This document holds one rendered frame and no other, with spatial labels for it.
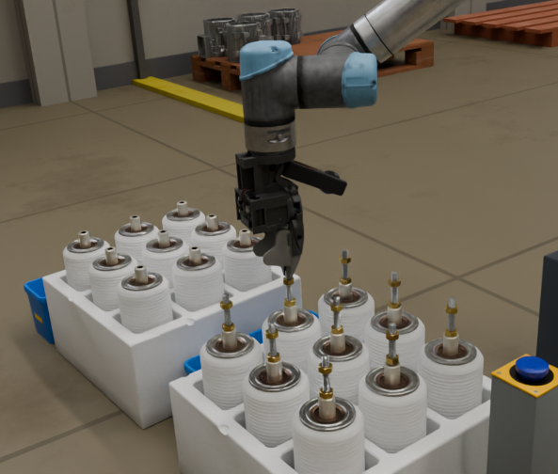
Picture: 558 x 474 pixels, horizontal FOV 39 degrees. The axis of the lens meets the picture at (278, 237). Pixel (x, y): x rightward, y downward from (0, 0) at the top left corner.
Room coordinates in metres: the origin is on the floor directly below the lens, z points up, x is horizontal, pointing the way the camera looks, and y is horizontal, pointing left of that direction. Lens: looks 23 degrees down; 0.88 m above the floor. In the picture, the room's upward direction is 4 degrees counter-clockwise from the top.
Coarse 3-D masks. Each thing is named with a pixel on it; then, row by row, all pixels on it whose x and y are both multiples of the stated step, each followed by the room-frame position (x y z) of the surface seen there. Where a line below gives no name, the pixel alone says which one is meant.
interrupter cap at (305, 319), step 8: (280, 312) 1.16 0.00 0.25; (304, 312) 1.16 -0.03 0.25; (272, 320) 1.14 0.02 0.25; (280, 320) 1.14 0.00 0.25; (304, 320) 1.13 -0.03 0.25; (312, 320) 1.13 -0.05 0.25; (280, 328) 1.11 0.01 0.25; (288, 328) 1.11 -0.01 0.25; (296, 328) 1.10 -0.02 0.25; (304, 328) 1.11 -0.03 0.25
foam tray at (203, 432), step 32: (192, 384) 1.08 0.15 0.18; (192, 416) 1.03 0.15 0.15; (224, 416) 0.99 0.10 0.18; (480, 416) 0.95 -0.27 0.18; (192, 448) 1.04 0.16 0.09; (224, 448) 0.95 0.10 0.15; (256, 448) 0.91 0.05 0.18; (288, 448) 0.90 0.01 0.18; (416, 448) 0.89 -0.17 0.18; (448, 448) 0.90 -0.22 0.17; (480, 448) 0.94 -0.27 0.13
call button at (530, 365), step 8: (520, 360) 0.85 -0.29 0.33; (528, 360) 0.85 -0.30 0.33; (536, 360) 0.85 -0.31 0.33; (544, 360) 0.85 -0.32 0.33; (520, 368) 0.84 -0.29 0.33; (528, 368) 0.84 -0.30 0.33; (536, 368) 0.83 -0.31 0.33; (544, 368) 0.83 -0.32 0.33; (528, 376) 0.83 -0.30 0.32; (536, 376) 0.83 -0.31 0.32; (544, 376) 0.84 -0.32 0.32
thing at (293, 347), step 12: (264, 324) 1.13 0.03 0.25; (312, 324) 1.12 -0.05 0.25; (264, 336) 1.12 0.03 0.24; (288, 336) 1.09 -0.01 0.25; (300, 336) 1.09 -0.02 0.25; (312, 336) 1.10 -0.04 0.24; (264, 348) 1.13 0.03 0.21; (288, 348) 1.09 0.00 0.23; (300, 348) 1.09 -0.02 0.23; (264, 360) 1.13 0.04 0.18; (288, 360) 1.09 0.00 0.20; (300, 360) 1.09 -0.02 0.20
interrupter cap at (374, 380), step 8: (376, 368) 0.97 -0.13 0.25; (384, 368) 0.98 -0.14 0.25; (400, 368) 0.97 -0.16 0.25; (368, 376) 0.95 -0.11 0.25; (376, 376) 0.96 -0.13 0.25; (384, 376) 0.96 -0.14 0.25; (400, 376) 0.96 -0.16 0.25; (408, 376) 0.95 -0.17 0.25; (416, 376) 0.95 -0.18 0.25; (368, 384) 0.94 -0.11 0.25; (376, 384) 0.94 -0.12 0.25; (384, 384) 0.94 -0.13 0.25; (400, 384) 0.94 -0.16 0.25; (408, 384) 0.93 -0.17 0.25; (416, 384) 0.93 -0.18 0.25; (376, 392) 0.92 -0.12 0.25; (384, 392) 0.91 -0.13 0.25; (392, 392) 0.91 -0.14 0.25; (400, 392) 0.91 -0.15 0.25; (408, 392) 0.91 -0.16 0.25
